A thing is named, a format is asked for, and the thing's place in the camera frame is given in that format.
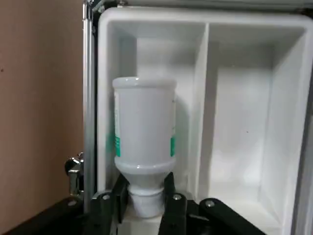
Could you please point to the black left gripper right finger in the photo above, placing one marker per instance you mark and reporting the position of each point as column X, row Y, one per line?
column 190, row 220

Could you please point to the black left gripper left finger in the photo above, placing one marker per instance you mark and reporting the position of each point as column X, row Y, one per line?
column 102, row 215

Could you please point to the white hydrogen peroxide bottle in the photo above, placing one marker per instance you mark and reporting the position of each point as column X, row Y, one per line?
column 144, row 122

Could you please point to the silver aluminium medical case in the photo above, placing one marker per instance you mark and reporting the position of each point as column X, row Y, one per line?
column 244, row 98

